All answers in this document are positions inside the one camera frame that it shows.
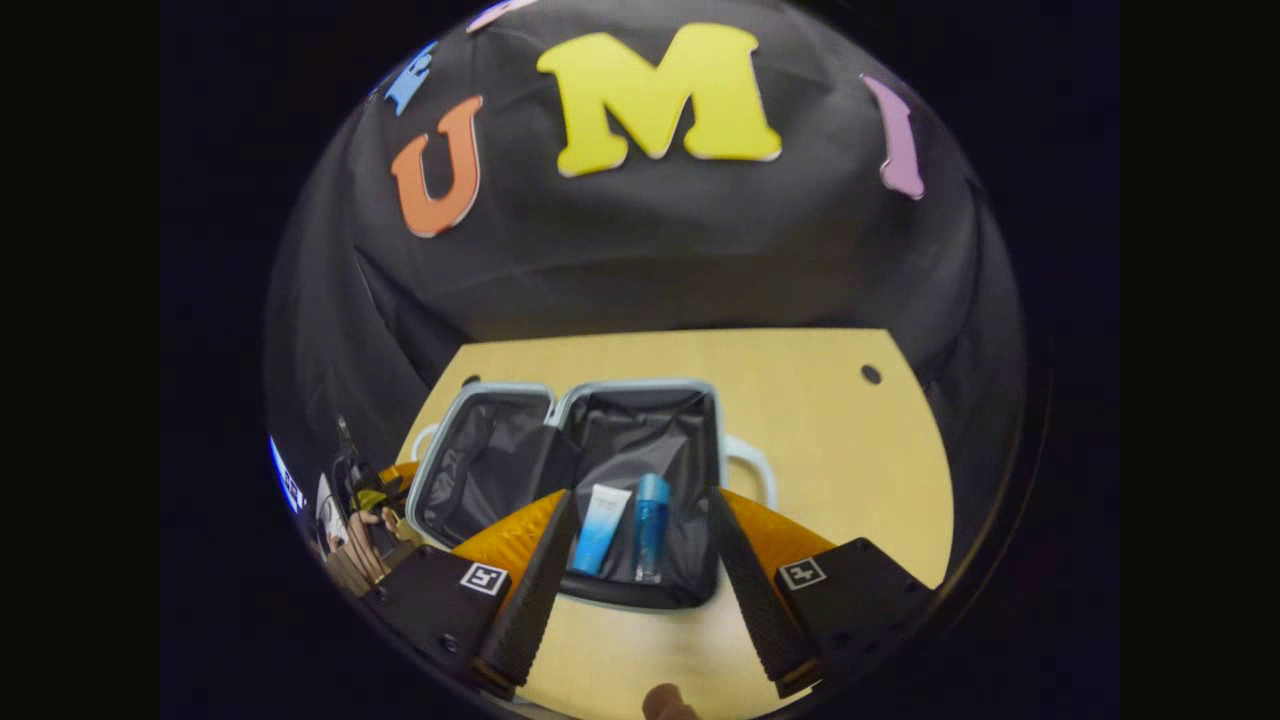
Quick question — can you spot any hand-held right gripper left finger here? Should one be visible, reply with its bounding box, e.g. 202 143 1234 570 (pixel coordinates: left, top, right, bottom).
362 487 579 702

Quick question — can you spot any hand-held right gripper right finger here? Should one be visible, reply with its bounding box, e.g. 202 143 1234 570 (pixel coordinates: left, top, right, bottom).
706 486 937 700

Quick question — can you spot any blue skin care tube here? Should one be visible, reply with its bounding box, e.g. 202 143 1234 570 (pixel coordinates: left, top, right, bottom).
571 484 633 577

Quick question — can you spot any blue skin care bottle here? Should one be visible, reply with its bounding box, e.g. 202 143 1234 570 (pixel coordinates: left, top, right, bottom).
633 473 672 584

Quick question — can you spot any light blue suitcase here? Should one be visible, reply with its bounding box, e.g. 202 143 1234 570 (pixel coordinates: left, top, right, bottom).
404 378 780 612

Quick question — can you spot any blue and white sign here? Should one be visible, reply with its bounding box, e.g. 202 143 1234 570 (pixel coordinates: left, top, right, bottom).
268 436 307 517

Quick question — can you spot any black backdrop cloth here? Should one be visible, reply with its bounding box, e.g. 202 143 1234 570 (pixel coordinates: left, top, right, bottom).
262 0 1029 581

